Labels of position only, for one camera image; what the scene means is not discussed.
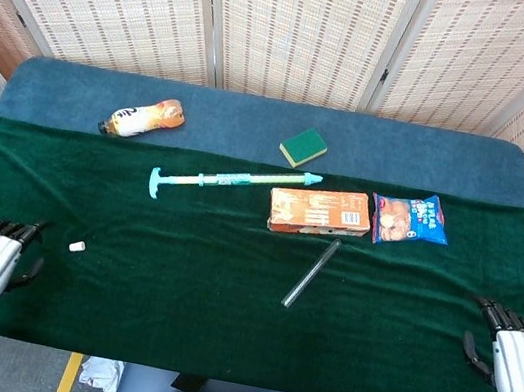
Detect blue table cloth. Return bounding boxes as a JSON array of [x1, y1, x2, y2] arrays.
[[0, 49, 524, 213]]

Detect dark green velvet cloth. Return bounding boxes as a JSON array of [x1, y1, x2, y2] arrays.
[[0, 113, 524, 392]]

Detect crumpled white paper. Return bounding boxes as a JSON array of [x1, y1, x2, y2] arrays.
[[77, 353, 126, 392]]

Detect orange drink bottle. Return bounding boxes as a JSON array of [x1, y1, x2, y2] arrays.
[[95, 86, 190, 149]]

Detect teal green syringe pump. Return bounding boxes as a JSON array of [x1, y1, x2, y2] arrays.
[[145, 145, 325, 229]]

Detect green yellow sponge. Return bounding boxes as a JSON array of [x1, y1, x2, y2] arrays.
[[276, 122, 332, 174]]

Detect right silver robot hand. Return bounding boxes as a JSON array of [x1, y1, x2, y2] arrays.
[[453, 293, 524, 392]]

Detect blue cookie snack bag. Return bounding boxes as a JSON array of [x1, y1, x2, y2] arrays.
[[363, 183, 458, 258]]

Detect orange carton box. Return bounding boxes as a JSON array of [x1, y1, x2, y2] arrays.
[[263, 176, 378, 249]]

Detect clear glass tube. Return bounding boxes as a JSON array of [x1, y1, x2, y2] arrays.
[[280, 230, 343, 316]]

